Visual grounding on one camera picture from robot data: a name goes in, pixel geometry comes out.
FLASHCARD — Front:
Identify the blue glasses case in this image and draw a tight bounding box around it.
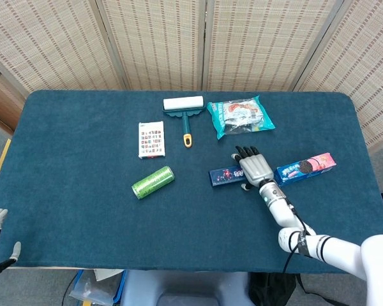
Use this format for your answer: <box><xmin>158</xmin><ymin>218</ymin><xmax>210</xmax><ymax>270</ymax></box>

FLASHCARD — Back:
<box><xmin>208</xmin><ymin>165</ymin><xmax>248</xmax><ymax>188</ymax></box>

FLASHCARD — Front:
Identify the white card pack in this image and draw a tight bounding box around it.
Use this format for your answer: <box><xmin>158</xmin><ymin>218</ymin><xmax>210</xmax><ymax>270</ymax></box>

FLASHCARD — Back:
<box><xmin>137</xmin><ymin>120</ymin><xmax>166</xmax><ymax>159</ymax></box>

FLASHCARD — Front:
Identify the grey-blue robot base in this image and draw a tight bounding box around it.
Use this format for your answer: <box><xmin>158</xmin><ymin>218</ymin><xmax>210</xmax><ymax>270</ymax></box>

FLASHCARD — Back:
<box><xmin>121</xmin><ymin>270</ymin><xmax>253</xmax><ymax>306</ymax></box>

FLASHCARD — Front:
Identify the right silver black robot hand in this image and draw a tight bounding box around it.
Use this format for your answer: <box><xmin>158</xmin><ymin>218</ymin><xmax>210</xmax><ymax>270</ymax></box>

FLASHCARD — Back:
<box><xmin>231</xmin><ymin>145</ymin><xmax>274</xmax><ymax>192</ymax></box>

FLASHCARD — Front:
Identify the teal lint roller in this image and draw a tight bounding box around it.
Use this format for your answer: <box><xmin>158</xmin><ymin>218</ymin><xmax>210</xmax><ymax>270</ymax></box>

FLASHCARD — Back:
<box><xmin>162</xmin><ymin>95</ymin><xmax>207</xmax><ymax>149</ymax></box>

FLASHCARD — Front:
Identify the brown wooden door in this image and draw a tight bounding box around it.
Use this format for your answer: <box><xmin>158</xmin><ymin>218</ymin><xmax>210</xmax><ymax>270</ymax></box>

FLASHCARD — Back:
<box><xmin>0</xmin><ymin>60</ymin><xmax>26</xmax><ymax>135</ymax></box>

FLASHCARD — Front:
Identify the teal snack bag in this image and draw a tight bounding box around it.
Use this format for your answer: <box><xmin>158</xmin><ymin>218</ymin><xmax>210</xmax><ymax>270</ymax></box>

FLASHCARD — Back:
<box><xmin>206</xmin><ymin>95</ymin><xmax>276</xmax><ymax>141</ymax></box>

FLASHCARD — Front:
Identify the blue plastic bin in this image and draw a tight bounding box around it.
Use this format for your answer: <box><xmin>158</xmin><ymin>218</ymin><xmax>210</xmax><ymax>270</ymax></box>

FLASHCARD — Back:
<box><xmin>72</xmin><ymin>269</ymin><xmax>128</xmax><ymax>305</ymax></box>

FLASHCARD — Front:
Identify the white paper sheet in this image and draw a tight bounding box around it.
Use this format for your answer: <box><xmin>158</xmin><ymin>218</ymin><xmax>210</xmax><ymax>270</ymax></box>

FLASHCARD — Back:
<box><xmin>94</xmin><ymin>269</ymin><xmax>124</xmax><ymax>282</ymax></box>

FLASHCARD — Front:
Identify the clear plastic bag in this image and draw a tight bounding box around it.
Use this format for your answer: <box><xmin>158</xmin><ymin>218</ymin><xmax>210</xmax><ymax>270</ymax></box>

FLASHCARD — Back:
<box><xmin>68</xmin><ymin>276</ymin><xmax>116</xmax><ymax>305</ymax></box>

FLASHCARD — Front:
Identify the green drink can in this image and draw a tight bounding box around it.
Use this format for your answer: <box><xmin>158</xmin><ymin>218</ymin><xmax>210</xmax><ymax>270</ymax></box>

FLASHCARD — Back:
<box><xmin>131</xmin><ymin>165</ymin><xmax>176</xmax><ymax>201</ymax></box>

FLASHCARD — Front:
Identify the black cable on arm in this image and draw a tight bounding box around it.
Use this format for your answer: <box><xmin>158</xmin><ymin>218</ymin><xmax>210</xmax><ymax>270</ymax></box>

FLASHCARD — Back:
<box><xmin>282</xmin><ymin>200</ymin><xmax>310</xmax><ymax>274</ymax></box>

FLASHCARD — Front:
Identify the woven folding screen panel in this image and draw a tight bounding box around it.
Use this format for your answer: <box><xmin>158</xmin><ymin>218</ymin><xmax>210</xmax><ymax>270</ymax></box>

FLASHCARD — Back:
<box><xmin>292</xmin><ymin>0</ymin><xmax>383</xmax><ymax>151</ymax></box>
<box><xmin>0</xmin><ymin>0</ymin><xmax>128</xmax><ymax>92</ymax></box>
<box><xmin>202</xmin><ymin>0</ymin><xmax>345</xmax><ymax>93</ymax></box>
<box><xmin>95</xmin><ymin>0</ymin><xmax>209</xmax><ymax>92</ymax></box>

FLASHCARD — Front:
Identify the blue tablecloth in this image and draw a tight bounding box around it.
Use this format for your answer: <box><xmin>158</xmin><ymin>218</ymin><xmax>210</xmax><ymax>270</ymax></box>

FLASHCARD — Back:
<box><xmin>0</xmin><ymin>90</ymin><xmax>383</xmax><ymax>275</ymax></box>

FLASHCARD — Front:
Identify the blue pink Oreo box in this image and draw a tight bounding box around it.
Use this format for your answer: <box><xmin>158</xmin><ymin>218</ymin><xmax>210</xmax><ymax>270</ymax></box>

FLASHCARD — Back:
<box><xmin>273</xmin><ymin>152</ymin><xmax>337</xmax><ymax>187</ymax></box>

